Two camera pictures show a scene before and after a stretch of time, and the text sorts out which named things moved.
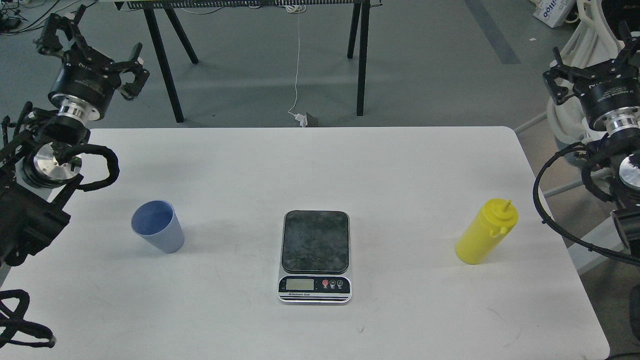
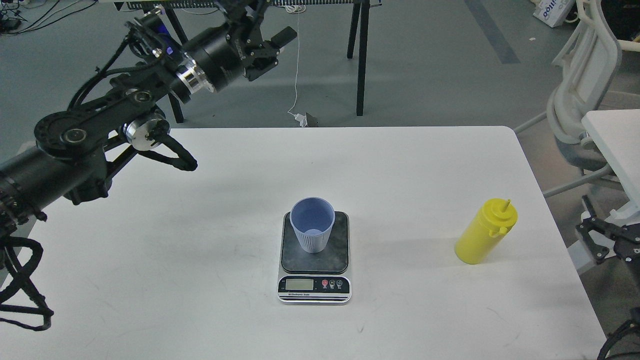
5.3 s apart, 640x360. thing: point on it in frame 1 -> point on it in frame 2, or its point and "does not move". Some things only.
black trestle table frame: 359,14 does not move
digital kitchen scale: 316,263 does not move
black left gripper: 87,74 -> 219,54
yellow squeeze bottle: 487,231 does not move
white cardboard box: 553,13 does not move
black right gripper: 599,97 -> 626,238
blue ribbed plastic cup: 156,222 -> 312,218
